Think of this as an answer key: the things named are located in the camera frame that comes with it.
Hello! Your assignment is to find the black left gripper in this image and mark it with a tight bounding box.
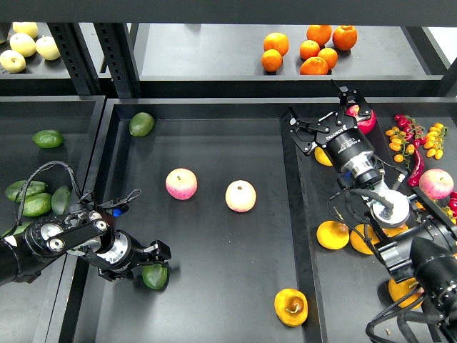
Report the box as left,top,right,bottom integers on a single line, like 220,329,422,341
96,231,171,282

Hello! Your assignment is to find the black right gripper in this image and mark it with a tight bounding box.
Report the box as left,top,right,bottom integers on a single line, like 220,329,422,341
286,79,374,168

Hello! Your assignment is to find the dark green avocado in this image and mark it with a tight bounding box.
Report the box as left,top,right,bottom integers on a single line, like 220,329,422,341
142,264,169,290

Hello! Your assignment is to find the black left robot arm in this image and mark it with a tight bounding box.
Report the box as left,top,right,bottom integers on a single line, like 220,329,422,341
1,161,171,284

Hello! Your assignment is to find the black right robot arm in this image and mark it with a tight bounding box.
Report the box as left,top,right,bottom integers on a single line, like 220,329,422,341
286,87,456,342

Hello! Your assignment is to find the yellow pear with stem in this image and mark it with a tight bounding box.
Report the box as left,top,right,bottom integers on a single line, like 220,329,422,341
316,220,350,250

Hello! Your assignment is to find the green avocado in corner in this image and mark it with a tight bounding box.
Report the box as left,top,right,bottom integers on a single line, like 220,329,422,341
129,112,155,137

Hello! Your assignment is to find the green avocado upper left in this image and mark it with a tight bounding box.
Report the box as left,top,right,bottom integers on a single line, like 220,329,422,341
32,129,64,149

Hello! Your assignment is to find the orange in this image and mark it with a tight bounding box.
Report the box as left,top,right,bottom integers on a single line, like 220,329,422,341
263,32,289,56
299,39,321,61
332,25,358,51
306,25,332,46
261,49,283,72
299,56,328,75
318,48,338,71

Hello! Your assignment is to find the orange cherry tomato bunch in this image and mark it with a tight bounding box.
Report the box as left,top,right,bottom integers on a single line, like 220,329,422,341
423,122,448,160
385,126,416,163

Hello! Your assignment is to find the red cherry tomato bunch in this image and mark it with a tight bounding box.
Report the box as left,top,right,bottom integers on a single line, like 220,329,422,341
394,114,426,146

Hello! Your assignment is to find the pink red apple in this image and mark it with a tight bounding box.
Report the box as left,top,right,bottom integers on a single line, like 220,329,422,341
165,168,198,200

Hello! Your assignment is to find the red chili pepper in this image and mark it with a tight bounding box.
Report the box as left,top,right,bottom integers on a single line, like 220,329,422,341
407,149,424,187

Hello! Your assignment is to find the pale pink apple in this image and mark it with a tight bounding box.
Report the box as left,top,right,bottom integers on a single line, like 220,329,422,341
225,180,256,213

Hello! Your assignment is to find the black centre tray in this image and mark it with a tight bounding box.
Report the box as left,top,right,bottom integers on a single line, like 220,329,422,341
57,99,307,342

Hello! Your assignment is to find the black tray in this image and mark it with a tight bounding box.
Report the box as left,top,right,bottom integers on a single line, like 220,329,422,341
278,98,456,342
57,99,307,342
1,96,105,342

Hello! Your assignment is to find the pink apple right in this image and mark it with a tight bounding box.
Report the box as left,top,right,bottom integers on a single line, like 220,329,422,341
418,169,454,199

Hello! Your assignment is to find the black left tray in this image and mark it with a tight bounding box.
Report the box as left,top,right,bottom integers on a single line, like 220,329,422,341
1,96,105,342

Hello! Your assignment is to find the black right tray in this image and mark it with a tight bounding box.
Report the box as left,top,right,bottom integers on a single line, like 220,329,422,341
278,98,456,342

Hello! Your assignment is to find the black metal shelf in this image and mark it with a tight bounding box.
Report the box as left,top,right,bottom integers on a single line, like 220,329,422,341
1,1,456,98

